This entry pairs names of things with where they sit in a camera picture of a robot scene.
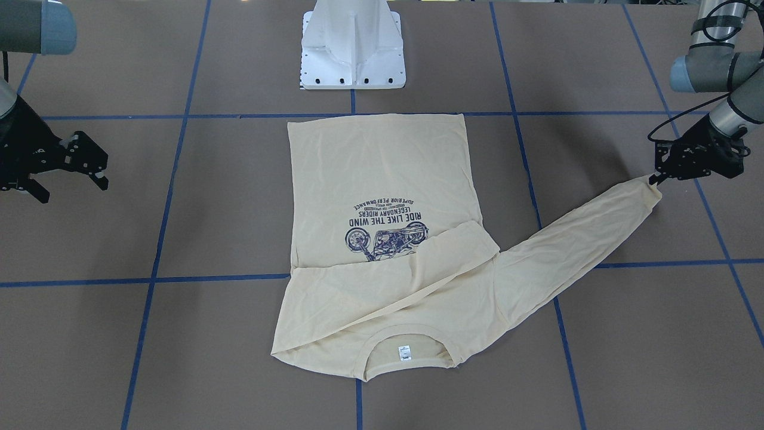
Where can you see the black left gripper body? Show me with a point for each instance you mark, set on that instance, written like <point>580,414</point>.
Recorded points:
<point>703,143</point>

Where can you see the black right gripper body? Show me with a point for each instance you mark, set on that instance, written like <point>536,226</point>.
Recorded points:
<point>25,138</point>

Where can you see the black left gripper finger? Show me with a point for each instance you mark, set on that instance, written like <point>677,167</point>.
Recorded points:
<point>657,178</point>

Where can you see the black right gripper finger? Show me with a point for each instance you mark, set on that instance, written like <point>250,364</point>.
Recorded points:
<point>32,187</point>
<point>100,179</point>

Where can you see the beige long-sleeve printed shirt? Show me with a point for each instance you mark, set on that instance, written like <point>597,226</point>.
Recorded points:
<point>390,266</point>

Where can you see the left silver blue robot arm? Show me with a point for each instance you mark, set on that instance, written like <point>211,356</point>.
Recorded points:
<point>713,65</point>

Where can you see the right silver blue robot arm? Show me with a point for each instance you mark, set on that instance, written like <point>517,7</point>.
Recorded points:
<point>35,27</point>

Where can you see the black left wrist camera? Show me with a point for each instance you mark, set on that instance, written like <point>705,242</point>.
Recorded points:
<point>667,162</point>

